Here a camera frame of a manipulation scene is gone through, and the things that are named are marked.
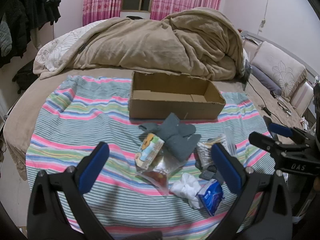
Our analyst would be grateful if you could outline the dark patterned cloth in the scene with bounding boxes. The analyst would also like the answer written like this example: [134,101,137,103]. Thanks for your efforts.
[195,160,225,180]

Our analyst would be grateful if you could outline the white floral quilt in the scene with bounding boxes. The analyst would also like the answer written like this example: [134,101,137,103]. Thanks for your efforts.
[34,20,108,72]

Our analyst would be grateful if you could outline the grey headboard frame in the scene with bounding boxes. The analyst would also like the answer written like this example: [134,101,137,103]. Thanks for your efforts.
[240,29,320,80]

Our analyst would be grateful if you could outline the colourful printed packet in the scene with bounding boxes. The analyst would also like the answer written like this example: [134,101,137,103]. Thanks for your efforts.
[134,133,165,172]

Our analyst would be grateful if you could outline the white cloth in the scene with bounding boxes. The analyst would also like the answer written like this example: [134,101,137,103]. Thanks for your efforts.
[170,173,203,209]

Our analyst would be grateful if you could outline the grey pillow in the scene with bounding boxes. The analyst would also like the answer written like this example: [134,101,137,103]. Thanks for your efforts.
[250,65,282,92]

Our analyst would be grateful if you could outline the cotton swab bag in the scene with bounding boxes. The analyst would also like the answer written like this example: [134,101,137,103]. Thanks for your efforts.
[196,127,237,168]

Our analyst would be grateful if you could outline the striped blanket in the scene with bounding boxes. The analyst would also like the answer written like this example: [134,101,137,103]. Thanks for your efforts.
[25,75,275,238]

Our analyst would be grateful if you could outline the white wall cable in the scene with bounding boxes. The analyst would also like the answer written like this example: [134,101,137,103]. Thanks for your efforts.
[260,0,272,30]

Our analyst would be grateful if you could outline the brown cardboard box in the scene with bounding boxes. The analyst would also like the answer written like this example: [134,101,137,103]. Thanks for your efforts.
[128,71,226,120]

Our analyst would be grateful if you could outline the dark tablet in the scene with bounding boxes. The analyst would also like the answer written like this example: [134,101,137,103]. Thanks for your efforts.
[241,60,252,91]

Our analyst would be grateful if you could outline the clear plastic bag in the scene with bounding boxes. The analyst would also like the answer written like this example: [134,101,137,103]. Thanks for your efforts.
[136,150,188,197]

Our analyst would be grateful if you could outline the beige fleece blanket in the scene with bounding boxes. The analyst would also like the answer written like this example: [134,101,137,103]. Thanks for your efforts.
[33,7,244,82]

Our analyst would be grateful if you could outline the black bag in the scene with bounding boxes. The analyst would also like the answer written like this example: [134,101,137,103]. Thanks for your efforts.
[12,65,38,94]

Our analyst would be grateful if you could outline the cream floral pillow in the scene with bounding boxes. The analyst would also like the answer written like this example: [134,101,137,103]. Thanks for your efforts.
[250,41,308,100]

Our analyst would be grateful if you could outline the cream headboard cushion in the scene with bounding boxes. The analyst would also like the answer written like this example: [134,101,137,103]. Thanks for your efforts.
[290,80,315,117]

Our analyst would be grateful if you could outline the black cable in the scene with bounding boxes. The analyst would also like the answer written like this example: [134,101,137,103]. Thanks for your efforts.
[247,80,297,129]

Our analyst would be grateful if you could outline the dark hanging clothes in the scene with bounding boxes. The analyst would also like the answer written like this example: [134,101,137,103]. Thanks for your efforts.
[0,0,62,68]

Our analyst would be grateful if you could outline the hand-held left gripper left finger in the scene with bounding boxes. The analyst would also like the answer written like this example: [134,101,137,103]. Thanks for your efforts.
[27,142,113,240]

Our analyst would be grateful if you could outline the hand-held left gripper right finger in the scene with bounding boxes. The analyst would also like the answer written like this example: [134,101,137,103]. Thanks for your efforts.
[210,142,293,240]

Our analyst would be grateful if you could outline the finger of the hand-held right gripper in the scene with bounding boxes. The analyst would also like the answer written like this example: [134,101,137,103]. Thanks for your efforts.
[263,116,313,143]
[249,131,288,155]

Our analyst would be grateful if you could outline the blue tissue packet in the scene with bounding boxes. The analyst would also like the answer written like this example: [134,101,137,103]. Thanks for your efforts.
[196,179,224,217]

